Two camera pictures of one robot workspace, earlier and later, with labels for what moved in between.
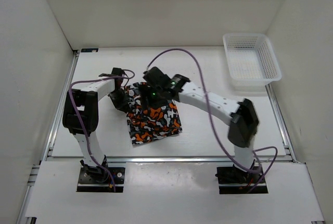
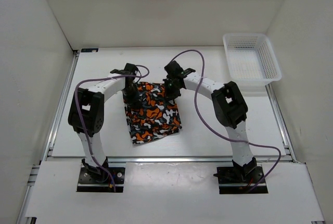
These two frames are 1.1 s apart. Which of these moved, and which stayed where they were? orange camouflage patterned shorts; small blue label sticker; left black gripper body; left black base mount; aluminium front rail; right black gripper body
Moved: right black gripper body; left black gripper body
Stayed: left black base mount; small blue label sticker; orange camouflage patterned shorts; aluminium front rail
